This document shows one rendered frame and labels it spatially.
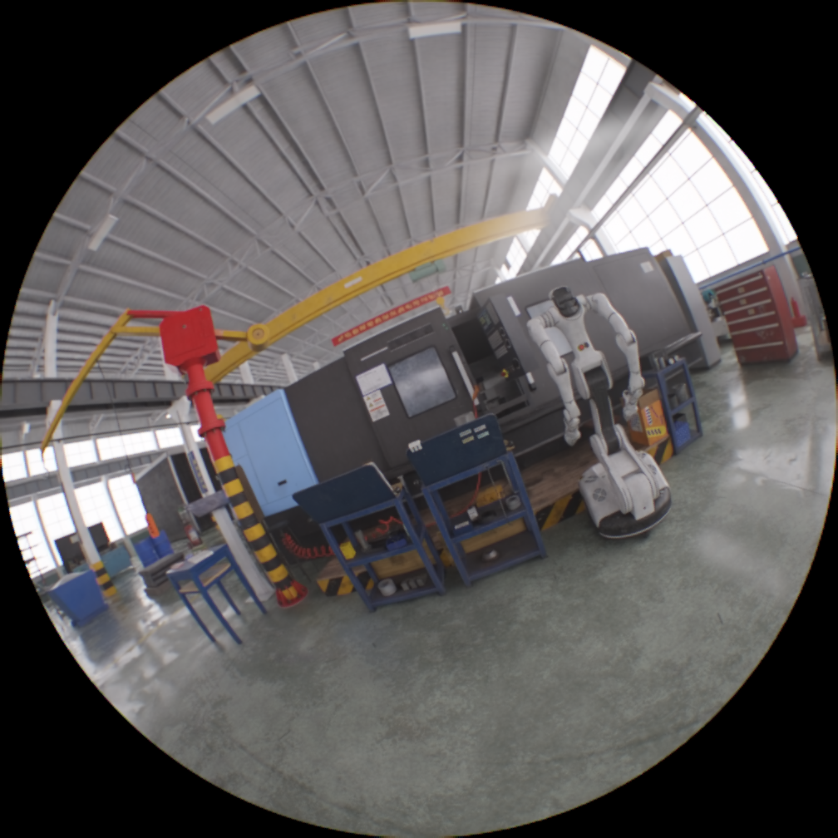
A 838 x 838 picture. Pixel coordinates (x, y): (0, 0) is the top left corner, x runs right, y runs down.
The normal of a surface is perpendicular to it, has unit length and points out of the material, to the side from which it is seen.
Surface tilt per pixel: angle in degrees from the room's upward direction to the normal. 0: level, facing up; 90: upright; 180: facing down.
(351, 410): 86
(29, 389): 90
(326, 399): 86
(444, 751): 0
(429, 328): 86
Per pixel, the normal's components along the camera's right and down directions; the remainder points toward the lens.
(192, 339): 0.49, -0.18
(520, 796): -0.39, -0.92
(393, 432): -0.11, 0.01
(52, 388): 0.91, -0.39
